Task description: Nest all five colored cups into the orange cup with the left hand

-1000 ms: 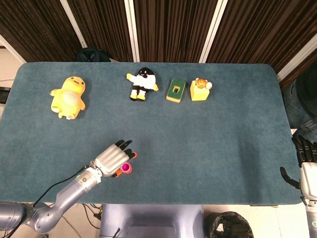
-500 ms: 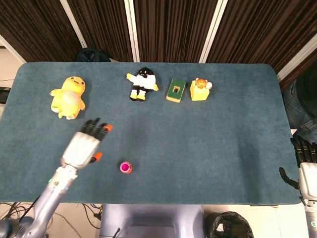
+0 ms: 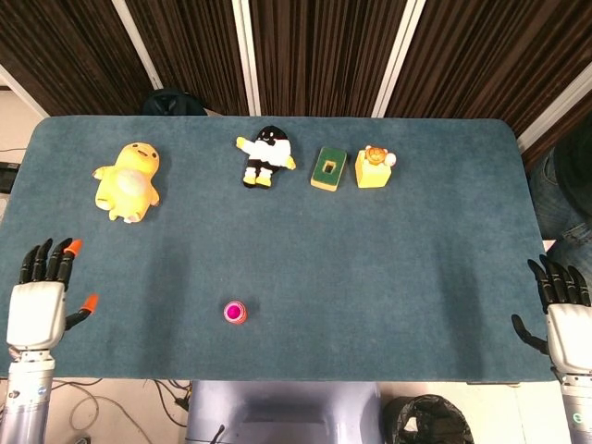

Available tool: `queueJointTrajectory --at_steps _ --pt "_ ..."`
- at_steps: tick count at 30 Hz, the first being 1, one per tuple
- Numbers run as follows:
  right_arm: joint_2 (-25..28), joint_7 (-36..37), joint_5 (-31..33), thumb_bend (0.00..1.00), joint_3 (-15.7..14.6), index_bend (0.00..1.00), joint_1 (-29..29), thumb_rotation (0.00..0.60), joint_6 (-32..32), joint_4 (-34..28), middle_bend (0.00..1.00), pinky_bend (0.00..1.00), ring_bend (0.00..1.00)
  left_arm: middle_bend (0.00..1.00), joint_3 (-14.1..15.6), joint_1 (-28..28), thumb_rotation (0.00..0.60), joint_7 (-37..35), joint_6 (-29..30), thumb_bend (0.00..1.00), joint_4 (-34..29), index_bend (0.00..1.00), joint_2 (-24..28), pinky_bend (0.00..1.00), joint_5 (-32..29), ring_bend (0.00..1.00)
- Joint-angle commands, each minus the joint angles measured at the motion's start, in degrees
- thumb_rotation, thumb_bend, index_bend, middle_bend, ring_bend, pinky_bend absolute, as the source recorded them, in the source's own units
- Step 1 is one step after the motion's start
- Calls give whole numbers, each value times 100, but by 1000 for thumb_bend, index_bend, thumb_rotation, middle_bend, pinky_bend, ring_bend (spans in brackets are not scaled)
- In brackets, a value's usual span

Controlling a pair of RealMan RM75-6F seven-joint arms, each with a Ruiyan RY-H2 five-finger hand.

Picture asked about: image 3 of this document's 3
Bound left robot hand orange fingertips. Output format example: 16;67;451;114
6;238;100;352

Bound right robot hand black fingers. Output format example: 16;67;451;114
511;253;592;374

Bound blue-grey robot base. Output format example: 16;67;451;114
184;379;384;444

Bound person in blue jeans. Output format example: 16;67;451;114
528;131;592;272

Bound dark device box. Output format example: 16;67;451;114
0;161;19;193

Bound yellow duck plush toy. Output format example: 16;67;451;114
92;142;161;225

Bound black trash bag bin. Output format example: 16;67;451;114
381;393;475;444

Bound blue table cloth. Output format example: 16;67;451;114
0;115;558;384

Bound orange plastic cup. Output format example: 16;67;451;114
224;302;249;327

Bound black chair back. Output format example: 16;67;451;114
142;88;208;117

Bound yellow block with bear figure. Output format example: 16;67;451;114
354;144;398;190

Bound black white penguin plush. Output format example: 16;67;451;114
235;125;298;190

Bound green yellow sponge block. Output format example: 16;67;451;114
310;145;348;192

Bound white floor cable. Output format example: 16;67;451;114
55;381;140;444

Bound black floor cable bundle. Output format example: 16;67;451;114
152;379;191;429

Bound white partition frame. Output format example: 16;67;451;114
372;0;426;118
230;0;263;117
110;0;163;92
516;59;592;152
0;63;50;119

